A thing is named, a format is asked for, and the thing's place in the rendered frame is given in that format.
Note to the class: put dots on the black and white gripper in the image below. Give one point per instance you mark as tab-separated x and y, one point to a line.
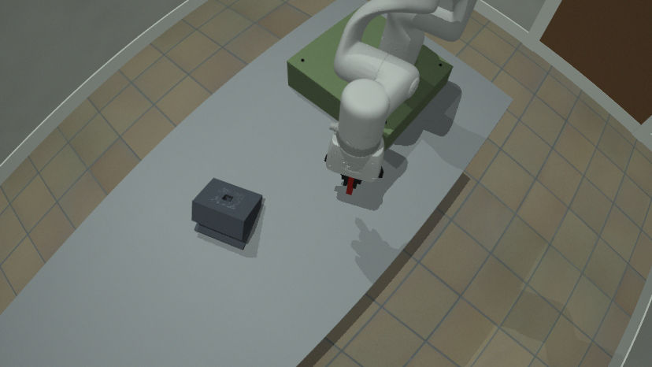
367	168

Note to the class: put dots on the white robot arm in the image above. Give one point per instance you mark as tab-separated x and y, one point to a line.
378	81

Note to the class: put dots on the red rectangular peg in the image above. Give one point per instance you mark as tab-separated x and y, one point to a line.
349	186

